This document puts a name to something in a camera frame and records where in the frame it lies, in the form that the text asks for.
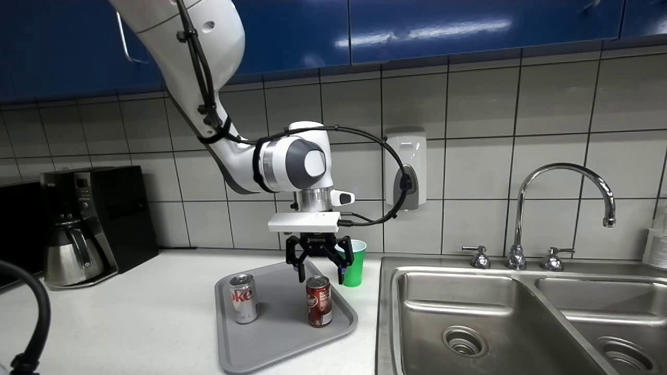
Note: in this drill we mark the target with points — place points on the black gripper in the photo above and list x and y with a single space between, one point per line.
317 244

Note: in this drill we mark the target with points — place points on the red soda can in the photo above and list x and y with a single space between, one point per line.
319 303

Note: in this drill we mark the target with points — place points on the silver diet soda can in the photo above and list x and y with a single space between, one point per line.
241 300

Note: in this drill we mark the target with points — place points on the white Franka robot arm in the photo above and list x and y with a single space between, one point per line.
188 54

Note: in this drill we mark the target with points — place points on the grey plastic tray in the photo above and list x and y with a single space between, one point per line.
278 333

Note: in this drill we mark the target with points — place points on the green plastic cup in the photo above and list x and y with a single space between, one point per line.
355 267

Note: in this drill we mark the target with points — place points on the stainless steel double sink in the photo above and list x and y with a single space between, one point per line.
486 320

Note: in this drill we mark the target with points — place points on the black coffee maker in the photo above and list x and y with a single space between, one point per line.
116 216

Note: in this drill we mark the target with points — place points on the stainless steel carafe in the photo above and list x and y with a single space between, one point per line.
69 257

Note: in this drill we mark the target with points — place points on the chrome gooseneck faucet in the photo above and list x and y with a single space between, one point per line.
555 170

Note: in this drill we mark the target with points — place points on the black microwave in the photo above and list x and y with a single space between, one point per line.
21 230

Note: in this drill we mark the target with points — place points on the translucent white soap bottle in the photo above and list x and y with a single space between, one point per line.
656 243

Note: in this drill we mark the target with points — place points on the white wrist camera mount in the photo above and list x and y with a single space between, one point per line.
303 221

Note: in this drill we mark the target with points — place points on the white wall soap dispenser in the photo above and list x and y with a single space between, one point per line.
413 157

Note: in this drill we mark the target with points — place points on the blue wall cabinet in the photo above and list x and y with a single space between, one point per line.
450 27

